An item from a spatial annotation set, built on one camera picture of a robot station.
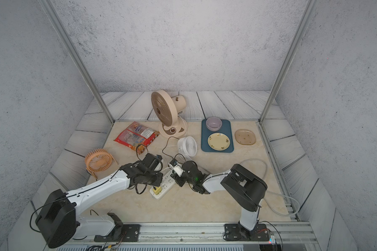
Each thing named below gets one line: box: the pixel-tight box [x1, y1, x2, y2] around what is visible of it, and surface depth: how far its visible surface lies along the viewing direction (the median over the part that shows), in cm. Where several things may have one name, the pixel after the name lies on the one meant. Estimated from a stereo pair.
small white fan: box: [176, 135, 198, 162], surface depth 97 cm
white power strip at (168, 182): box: [149, 172, 177, 200], surface depth 86 cm
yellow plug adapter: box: [152, 186, 163, 196], surface depth 82 cm
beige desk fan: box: [150, 89, 188, 140], surface depth 102 cm
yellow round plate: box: [207, 132, 231, 152], surface depth 110 cm
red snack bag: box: [113, 121, 161, 155], surface depth 109 cm
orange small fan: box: [84, 148, 119, 180], surface depth 90 cm
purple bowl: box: [205, 116, 223, 132], surface depth 114 cm
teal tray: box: [201, 119, 235, 154], surface depth 113 cm
